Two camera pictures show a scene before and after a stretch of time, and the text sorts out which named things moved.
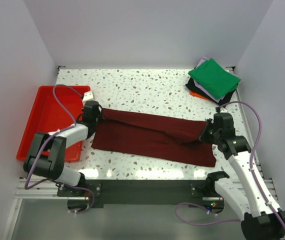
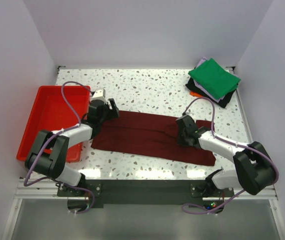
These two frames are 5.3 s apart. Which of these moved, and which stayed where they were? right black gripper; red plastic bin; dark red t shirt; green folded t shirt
Moved: right black gripper
Stayed: green folded t shirt; dark red t shirt; red plastic bin
